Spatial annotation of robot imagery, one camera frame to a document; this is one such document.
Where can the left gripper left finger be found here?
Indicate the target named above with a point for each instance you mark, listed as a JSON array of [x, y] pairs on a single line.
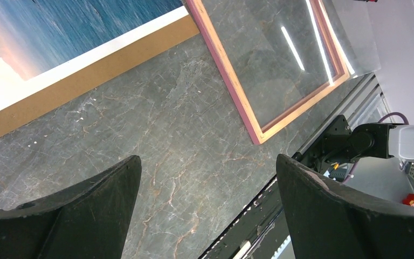
[[87, 220]]

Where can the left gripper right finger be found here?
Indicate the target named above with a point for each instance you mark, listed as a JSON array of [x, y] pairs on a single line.
[[327, 219]]

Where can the clear acrylic sheet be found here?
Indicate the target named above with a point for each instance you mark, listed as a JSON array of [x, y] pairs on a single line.
[[280, 54]]

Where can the landscape photo print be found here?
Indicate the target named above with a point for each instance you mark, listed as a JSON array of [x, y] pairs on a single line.
[[43, 42]]

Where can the pink wooden picture frame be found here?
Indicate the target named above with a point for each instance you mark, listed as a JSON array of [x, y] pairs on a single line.
[[323, 30]]

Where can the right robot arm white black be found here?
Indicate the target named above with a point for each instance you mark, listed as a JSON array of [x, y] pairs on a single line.
[[377, 140]]

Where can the brown backing board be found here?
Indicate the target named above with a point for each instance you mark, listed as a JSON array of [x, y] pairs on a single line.
[[65, 82]]

